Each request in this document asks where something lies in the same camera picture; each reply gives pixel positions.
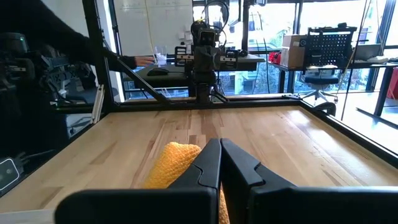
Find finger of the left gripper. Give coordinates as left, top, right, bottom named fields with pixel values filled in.
left=207, top=45, right=221, bottom=73
left=195, top=45, right=208, bottom=73

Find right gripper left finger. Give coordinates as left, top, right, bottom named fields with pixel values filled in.
left=54, top=138, right=222, bottom=224

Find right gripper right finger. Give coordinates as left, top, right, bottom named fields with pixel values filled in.
left=221, top=139, right=398, bottom=224

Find orange microfiber towel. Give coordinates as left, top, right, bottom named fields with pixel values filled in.
left=142, top=141, right=231, bottom=224

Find clear plastic cup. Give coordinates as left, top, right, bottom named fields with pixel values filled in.
left=154, top=45, right=168, bottom=67

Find black computer mouse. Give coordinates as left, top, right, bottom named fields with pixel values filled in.
left=146, top=67, right=171, bottom=77

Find person's hand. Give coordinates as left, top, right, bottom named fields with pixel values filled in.
left=134, top=55, right=155, bottom=67

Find whiteboard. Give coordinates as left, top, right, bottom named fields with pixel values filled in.
left=112, top=0, right=194, bottom=57

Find red object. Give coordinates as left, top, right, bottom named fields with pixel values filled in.
left=267, top=51, right=282, bottom=65

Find cardboard box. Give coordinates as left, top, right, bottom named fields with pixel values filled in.
left=279, top=34, right=308, bottom=68

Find white plastic strip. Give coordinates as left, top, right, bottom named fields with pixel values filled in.
left=90, top=83, right=106, bottom=124

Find black table clamp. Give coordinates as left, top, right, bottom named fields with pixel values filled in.
left=312, top=101, right=337, bottom=116

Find black pegboard cart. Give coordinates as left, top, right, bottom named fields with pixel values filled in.
left=303, top=26, right=358, bottom=70

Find black box white outline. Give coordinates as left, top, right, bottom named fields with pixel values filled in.
left=0, top=157, right=20, bottom=191

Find black tripod stand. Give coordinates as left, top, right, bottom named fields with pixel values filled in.
left=340, top=0, right=371, bottom=121

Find long table black legs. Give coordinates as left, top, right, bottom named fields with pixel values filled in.
left=269, top=58, right=398, bottom=118

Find grey laptop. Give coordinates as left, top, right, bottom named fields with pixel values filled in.
left=354, top=43, right=382, bottom=62

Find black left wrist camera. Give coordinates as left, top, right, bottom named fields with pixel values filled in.
left=198, top=28, right=218, bottom=47

